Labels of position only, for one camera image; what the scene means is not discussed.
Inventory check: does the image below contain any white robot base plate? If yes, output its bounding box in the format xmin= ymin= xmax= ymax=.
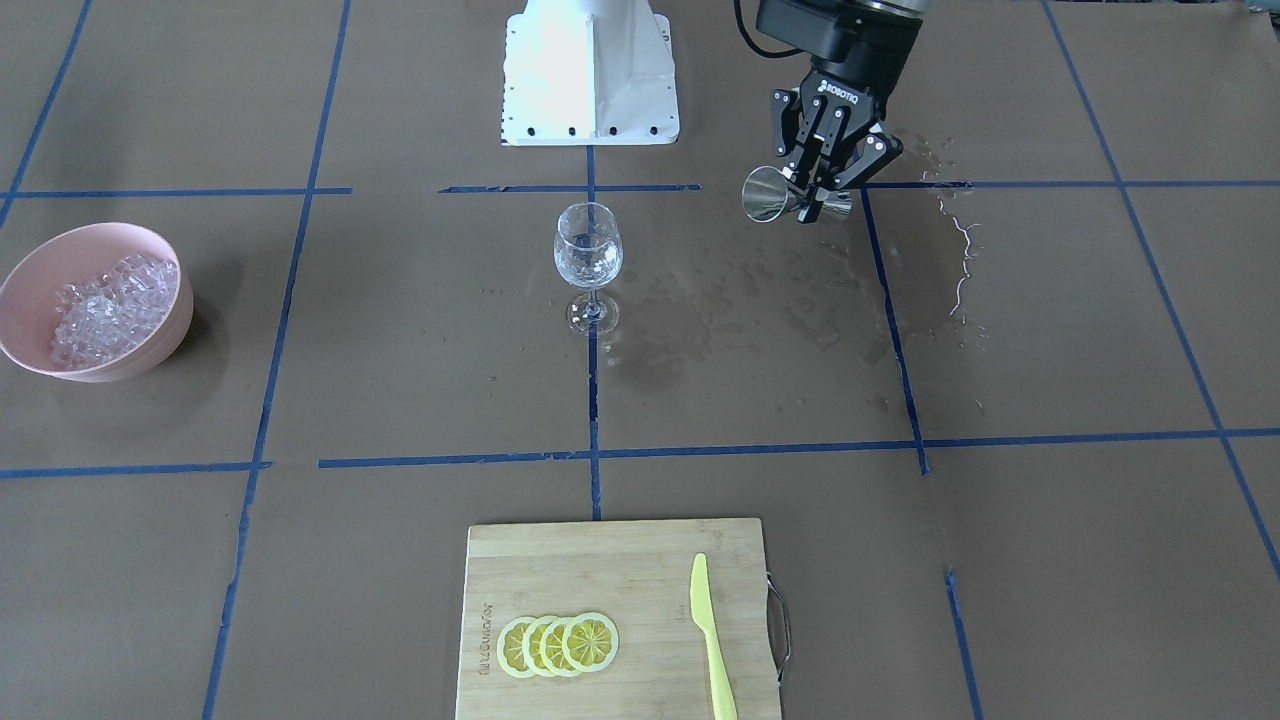
xmin=500 ymin=1 xmax=681 ymax=147

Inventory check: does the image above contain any steel cocktail jigger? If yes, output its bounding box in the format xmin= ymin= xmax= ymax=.
xmin=740 ymin=167 xmax=854 ymax=224

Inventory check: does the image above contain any pile of clear ice cubes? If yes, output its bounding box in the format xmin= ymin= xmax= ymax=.
xmin=49 ymin=252 xmax=180 ymax=372

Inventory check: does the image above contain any yellow plastic knife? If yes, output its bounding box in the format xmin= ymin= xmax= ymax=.
xmin=689 ymin=552 xmax=739 ymax=719

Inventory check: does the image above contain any clear wine glass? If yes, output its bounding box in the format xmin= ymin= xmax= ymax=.
xmin=553 ymin=202 xmax=625 ymax=337

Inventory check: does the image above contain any bamboo cutting board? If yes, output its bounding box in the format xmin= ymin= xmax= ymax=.
xmin=454 ymin=518 xmax=782 ymax=719

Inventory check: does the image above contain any pink bowl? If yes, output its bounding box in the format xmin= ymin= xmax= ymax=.
xmin=1 ymin=222 xmax=195 ymax=383

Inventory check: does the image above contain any lemon slice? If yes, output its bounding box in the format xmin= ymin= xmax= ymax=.
xmin=538 ymin=616 xmax=581 ymax=678
xmin=521 ymin=615 xmax=561 ymax=676
xmin=561 ymin=611 xmax=620 ymax=673
xmin=498 ymin=616 xmax=538 ymax=679

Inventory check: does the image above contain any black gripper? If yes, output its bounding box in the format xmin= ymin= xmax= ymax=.
xmin=771 ymin=69 xmax=904 ymax=224

